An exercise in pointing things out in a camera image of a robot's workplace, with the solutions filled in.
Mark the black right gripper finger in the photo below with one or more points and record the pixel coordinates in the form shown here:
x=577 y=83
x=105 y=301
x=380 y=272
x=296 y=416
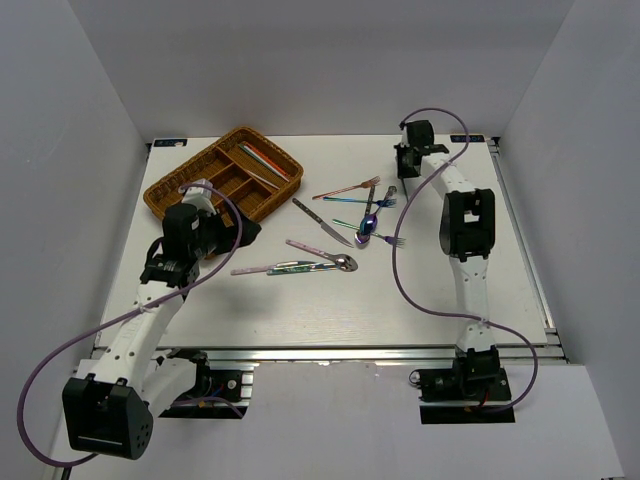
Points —
x=415 y=167
x=403 y=161

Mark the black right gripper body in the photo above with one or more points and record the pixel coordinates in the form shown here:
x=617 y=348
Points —
x=404 y=148

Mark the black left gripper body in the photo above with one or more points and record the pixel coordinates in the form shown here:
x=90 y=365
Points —
x=211 y=238

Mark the dark handled silver spoon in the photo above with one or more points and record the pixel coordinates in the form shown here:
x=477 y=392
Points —
x=390 y=193

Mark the clear white chopstick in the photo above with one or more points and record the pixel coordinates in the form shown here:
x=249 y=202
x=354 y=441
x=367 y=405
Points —
x=262 y=180

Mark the iridescent purple spoon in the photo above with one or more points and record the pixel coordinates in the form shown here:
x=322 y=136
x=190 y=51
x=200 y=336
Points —
x=367 y=228

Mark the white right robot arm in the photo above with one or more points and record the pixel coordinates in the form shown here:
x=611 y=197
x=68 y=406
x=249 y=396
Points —
x=466 y=232

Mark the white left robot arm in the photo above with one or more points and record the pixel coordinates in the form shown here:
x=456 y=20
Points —
x=111 y=410

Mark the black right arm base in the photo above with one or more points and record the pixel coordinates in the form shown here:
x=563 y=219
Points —
x=473 y=390

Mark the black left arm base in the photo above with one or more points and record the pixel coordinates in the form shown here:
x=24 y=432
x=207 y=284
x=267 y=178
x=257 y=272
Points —
x=220 y=392

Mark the rose gold fork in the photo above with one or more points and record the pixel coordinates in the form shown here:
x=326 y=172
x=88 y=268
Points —
x=372 y=182

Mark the blue iridescent fork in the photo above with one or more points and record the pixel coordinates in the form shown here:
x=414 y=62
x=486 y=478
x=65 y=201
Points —
x=360 y=201

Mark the blue right table label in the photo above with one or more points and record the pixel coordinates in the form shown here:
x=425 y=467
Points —
x=472 y=138

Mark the blue table label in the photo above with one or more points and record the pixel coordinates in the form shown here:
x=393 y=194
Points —
x=472 y=138
x=169 y=143

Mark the brown wicker cutlery tray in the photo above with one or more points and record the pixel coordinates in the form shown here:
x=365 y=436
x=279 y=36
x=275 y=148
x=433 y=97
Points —
x=222 y=165

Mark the blue left table label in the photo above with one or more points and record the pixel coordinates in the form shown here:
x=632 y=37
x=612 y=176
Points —
x=169 y=143

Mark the pink handled knife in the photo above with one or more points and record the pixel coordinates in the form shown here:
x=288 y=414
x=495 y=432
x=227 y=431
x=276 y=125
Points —
x=266 y=268

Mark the green patterned handle utensil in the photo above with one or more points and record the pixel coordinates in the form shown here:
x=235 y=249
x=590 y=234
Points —
x=301 y=268

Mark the black handled steel knife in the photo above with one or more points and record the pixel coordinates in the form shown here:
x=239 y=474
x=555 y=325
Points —
x=324 y=225

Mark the green handled rainbow fork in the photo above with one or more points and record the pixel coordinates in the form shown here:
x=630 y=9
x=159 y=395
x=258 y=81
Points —
x=390 y=240

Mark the silver spoon pink handle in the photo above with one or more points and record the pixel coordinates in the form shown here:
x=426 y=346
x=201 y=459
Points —
x=343 y=261

